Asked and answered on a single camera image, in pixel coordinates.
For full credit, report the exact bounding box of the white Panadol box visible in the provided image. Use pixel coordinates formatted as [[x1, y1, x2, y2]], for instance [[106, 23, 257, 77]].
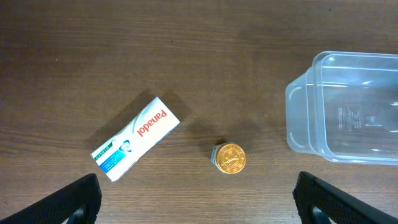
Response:
[[91, 97, 180, 182]]

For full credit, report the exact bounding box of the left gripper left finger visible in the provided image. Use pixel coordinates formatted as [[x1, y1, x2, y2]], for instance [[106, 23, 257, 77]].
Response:
[[1, 174, 102, 224]]

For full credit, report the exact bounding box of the small gold-lid jar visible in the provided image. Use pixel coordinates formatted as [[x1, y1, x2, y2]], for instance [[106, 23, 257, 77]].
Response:
[[211, 142, 247, 174]]

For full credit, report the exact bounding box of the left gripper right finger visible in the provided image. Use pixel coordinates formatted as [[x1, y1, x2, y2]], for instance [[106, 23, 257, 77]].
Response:
[[292, 171, 397, 224]]

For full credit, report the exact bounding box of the clear plastic container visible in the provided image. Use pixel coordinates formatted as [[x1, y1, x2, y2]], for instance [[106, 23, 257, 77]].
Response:
[[285, 51, 397, 166]]

